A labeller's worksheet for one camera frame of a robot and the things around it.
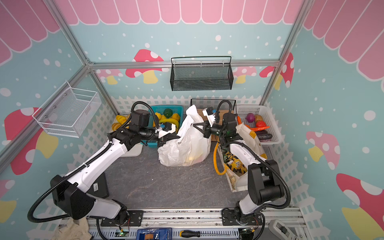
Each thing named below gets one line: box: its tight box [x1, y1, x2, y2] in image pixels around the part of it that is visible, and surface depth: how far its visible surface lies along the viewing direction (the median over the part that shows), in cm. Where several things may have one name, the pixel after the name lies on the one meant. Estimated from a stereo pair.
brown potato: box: [254, 114, 263, 121], surface depth 114 cm
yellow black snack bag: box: [225, 152, 248, 177], surface depth 85 cm
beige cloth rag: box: [51, 217, 93, 240], surface depth 71 cm
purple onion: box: [245, 112, 255, 123], surface depth 113 cm
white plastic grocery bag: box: [157, 104, 212, 167], surface depth 81 cm
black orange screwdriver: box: [179, 229, 232, 238], surface depth 70 cm
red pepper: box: [255, 120, 267, 128], surface depth 108 cm
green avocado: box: [163, 108, 173, 119], surface depth 114 cm
